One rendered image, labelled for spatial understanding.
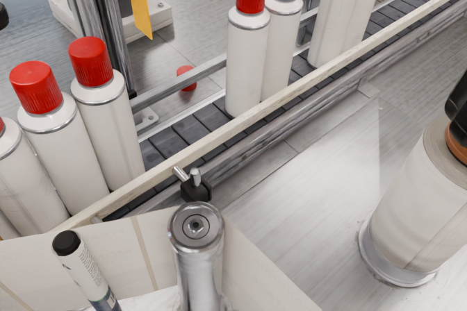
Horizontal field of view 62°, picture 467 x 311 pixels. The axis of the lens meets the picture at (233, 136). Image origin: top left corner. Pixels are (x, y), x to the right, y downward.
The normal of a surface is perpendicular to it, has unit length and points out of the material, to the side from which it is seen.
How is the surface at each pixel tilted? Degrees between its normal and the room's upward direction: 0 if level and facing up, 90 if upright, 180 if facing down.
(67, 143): 90
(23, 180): 90
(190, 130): 0
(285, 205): 0
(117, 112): 90
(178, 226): 0
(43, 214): 90
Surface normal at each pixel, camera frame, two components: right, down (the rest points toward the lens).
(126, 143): 0.70, 0.56
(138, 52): 0.04, -0.65
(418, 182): -0.97, 0.12
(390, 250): -0.79, 0.47
